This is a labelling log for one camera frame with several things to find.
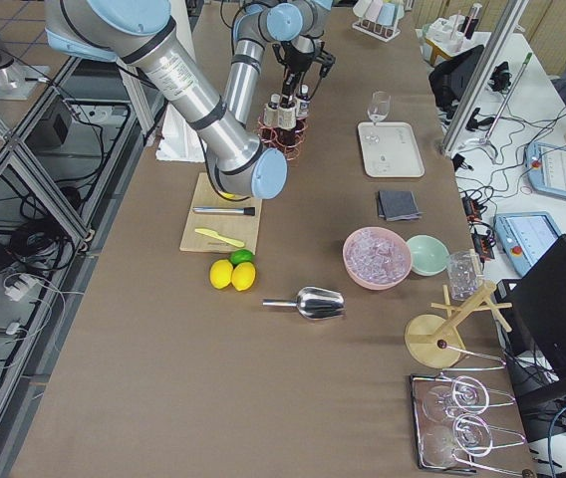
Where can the black tray with glasses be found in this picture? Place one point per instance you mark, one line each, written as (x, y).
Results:
(452, 435)

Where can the white cup rack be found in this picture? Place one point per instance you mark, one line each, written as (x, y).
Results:
(379, 19)

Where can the clear glass mug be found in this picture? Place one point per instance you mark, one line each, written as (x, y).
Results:
(464, 274)

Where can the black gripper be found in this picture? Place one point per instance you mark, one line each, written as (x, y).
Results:
(297, 61)

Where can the wooden cutting board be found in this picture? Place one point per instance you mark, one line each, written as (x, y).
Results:
(242, 227)

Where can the aluminium frame post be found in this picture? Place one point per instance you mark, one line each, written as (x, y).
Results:
(497, 41)

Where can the steel muddler black tip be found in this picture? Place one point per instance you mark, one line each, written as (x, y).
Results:
(228, 211)

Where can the pink bowl of ice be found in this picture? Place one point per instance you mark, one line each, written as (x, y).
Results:
(376, 258)

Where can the metal ice scoop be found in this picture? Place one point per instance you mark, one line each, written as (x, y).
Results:
(313, 303)

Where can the tea bottle white cap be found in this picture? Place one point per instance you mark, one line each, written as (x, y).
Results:
(270, 116)
(302, 102)
(287, 123)

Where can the green bowl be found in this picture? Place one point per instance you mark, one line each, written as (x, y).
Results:
(429, 255)

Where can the yellow plastic knife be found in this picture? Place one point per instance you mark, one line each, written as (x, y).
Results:
(210, 233)

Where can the black monitor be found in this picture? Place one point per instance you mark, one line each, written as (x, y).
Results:
(539, 303)

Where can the clear wine glass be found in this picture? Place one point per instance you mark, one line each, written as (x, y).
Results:
(378, 110)

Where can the wooden glass stand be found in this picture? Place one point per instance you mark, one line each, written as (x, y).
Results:
(434, 340)

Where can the green lime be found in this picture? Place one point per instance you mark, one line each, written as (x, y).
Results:
(241, 256)

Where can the blue teach pendant tablet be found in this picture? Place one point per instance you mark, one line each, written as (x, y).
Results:
(546, 164)

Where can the copper wire bottle basket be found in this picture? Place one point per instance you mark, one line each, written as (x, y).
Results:
(291, 153)

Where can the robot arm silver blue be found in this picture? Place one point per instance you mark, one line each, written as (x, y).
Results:
(142, 34)
(295, 30)

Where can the yellow lemon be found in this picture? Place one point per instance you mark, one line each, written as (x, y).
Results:
(243, 276)
(220, 273)

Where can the cream serving tray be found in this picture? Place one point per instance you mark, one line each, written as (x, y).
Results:
(390, 150)

